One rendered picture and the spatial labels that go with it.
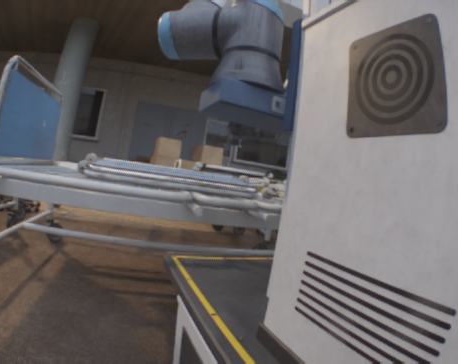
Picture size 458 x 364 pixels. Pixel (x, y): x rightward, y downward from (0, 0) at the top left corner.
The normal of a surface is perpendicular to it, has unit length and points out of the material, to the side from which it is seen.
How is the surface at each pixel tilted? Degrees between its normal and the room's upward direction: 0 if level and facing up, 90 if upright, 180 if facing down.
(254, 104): 90
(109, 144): 90
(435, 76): 90
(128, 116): 90
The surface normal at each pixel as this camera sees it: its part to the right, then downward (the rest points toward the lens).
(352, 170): -0.91, -0.13
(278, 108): 0.39, 0.07
